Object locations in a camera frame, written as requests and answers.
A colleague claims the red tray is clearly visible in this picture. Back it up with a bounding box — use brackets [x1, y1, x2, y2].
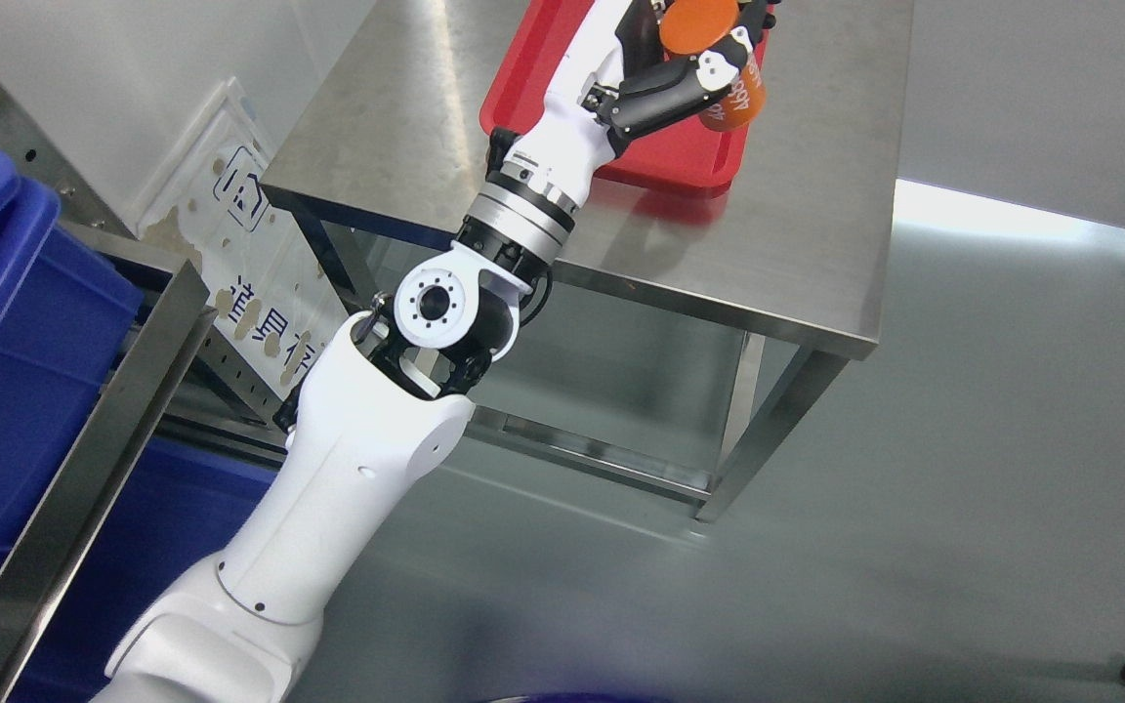
[479, 0, 770, 200]

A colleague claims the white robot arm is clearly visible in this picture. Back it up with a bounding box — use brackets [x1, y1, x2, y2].
[95, 160, 591, 702]

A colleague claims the steel shelf rack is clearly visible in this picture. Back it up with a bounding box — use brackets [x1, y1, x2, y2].
[0, 81, 287, 702]

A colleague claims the white printed sign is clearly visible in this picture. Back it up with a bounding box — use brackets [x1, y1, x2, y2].
[134, 76, 348, 415]

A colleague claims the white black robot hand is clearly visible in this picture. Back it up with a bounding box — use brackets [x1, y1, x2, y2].
[489, 0, 783, 196]

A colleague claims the blue upper bin far right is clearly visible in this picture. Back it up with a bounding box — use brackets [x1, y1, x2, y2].
[0, 151, 143, 568]

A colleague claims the steel table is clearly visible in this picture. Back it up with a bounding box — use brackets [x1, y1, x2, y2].
[262, 1, 914, 523]

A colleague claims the blue bin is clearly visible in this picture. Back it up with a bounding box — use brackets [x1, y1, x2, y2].
[0, 151, 143, 568]
[9, 438, 275, 702]

